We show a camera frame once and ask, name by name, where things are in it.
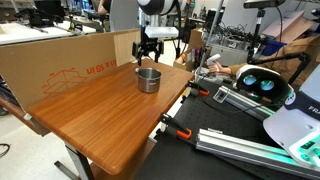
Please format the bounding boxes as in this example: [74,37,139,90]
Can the grey equipment box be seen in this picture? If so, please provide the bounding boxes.
[209,43,250,68]

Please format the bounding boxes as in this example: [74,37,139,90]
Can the silver metal pot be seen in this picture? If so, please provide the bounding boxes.
[134,67,163,94]

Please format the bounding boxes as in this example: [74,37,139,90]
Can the blue plastic bin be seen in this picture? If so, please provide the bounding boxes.
[261,39,291,58]

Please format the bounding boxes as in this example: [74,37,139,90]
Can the grey metal table leg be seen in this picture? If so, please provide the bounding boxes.
[53,141,96,180]

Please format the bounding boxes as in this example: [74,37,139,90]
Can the aluminium rail with end bracket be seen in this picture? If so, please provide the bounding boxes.
[212,85,276,122]

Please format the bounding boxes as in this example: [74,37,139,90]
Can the slanted silver metal pole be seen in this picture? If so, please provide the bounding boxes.
[194,0,225,83]

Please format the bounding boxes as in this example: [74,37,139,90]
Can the black floor cable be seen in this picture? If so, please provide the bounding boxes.
[0,143,11,158]

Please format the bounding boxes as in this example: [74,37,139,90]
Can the tall brown cardboard box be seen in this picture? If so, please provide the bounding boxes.
[188,28,205,52]

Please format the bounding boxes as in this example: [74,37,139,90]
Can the aluminium extrusion rail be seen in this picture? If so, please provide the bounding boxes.
[195,128,320,180]

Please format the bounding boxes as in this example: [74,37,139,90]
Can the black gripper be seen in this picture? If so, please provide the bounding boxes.
[132,37,165,67]

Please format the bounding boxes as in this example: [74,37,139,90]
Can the black camera on stand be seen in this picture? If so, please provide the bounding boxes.
[243,0,287,10]

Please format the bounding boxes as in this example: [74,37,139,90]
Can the white VR headset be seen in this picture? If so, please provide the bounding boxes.
[233,64,294,102]

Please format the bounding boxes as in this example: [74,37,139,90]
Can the large flat cardboard board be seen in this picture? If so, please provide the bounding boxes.
[0,28,145,113]

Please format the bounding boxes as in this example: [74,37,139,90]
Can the cardboard box with orange items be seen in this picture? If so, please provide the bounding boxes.
[173,49,196,72]

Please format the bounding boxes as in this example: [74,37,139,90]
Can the operator hand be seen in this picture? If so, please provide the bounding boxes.
[208,63,233,76]

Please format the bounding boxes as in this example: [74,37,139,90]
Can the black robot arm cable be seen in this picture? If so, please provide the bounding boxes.
[173,0,185,53]

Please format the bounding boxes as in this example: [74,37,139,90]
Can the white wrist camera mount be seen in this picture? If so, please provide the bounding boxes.
[144,26,180,39]

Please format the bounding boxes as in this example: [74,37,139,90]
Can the white workbench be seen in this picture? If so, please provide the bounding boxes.
[0,21,98,46]

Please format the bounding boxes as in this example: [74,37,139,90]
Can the black perforated breadboard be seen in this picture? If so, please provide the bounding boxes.
[134,78,320,180]

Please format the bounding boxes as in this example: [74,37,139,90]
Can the black bench equipment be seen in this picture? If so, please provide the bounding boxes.
[15,6,66,28]

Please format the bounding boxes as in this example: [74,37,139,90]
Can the flat brown cardboard sheet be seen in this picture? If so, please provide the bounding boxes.
[262,9,314,44]

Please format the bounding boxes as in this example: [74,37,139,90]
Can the brown sleeved operator forearm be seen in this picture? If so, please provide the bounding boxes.
[229,34,320,86]

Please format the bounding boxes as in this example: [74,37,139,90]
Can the black camera stand pole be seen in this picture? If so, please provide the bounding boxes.
[246,8,266,64]

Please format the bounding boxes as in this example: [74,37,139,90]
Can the white VR controller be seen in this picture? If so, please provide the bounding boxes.
[205,53,222,73]

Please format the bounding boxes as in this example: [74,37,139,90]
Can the black clamp orange handle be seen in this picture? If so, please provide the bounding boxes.
[157,112,194,141]
[187,79,211,98]

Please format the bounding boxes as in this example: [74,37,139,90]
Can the person in black shirt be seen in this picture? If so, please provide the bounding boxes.
[97,0,113,16]

